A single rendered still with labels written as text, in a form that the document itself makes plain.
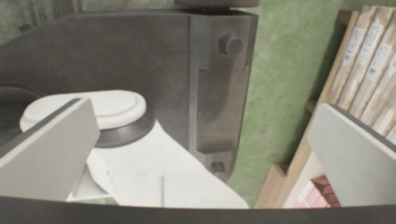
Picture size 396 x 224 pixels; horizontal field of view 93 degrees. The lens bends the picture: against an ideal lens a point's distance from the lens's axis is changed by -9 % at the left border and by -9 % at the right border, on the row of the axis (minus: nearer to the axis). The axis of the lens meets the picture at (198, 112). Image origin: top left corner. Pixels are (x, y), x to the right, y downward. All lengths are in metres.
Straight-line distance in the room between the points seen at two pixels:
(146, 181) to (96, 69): 0.29
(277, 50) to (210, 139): 0.38
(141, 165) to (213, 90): 0.26
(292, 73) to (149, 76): 0.53
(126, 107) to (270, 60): 0.53
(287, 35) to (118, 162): 0.63
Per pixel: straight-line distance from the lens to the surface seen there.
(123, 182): 0.30
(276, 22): 0.72
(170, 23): 0.45
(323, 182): 1.16
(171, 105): 0.51
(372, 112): 0.74
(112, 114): 0.35
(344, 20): 0.83
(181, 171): 0.30
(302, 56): 0.81
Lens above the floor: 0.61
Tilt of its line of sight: 57 degrees down
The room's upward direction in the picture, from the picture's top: 160 degrees clockwise
